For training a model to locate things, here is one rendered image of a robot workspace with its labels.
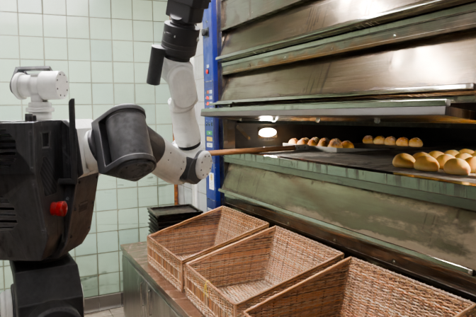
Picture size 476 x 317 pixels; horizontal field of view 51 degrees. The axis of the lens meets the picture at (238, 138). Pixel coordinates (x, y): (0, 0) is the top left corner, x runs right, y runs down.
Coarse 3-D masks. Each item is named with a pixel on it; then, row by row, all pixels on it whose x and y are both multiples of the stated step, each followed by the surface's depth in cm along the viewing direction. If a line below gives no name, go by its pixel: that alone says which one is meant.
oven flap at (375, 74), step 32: (288, 64) 239; (320, 64) 214; (352, 64) 194; (384, 64) 177; (416, 64) 163; (448, 64) 151; (224, 96) 297; (256, 96) 258; (288, 96) 225; (320, 96) 202; (352, 96) 185; (384, 96) 172; (416, 96) 160
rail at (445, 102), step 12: (204, 108) 291; (216, 108) 274; (228, 108) 260; (240, 108) 247; (252, 108) 235; (264, 108) 225; (276, 108) 215; (288, 108) 206; (300, 108) 198; (312, 108) 190; (324, 108) 183; (336, 108) 177
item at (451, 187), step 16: (256, 160) 265; (272, 160) 250; (288, 160) 236; (304, 160) 230; (352, 176) 194; (368, 176) 185; (384, 176) 178; (400, 176) 170; (416, 176) 167; (448, 192) 152; (464, 192) 147
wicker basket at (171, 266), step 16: (224, 208) 296; (176, 224) 286; (192, 224) 290; (208, 224) 294; (224, 224) 292; (240, 224) 274; (256, 224) 260; (160, 240) 282; (176, 240) 287; (192, 240) 291; (208, 240) 295; (224, 240) 287; (256, 240) 248; (160, 256) 258; (176, 256) 237; (192, 256) 233; (240, 256) 244; (160, 272) 259; (176, 272) 237; (240, 272) 244; (176, 288) 237
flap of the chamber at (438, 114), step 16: (208, 112) 284; (224, 112) 264; (240, 112) 247; (256, 112) 231; (272, 112) 218; (288, 112) 206; (304, 112) 195; (320, 112) 185; (336, 112) 176; (352, 112) 169; (368, 112) 161; (384, 112) 155; (400, 112) 149; (416, 112) 143; (432, 112) 138; (448, 112) 134; (464, 112) 137
